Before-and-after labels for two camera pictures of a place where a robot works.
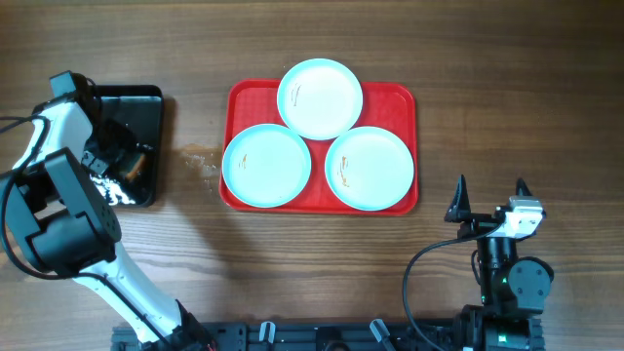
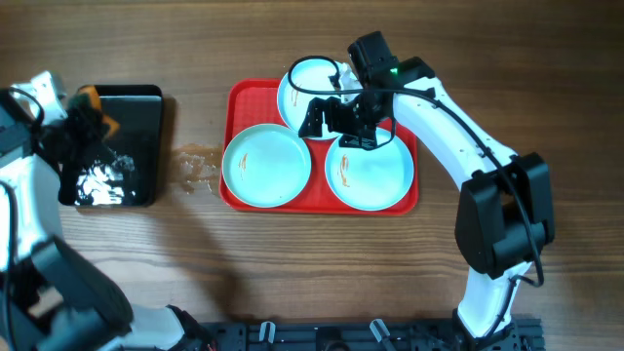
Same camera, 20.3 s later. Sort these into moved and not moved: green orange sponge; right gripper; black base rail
Moved: right gripper; green orange sponge
Not moved: black base rail
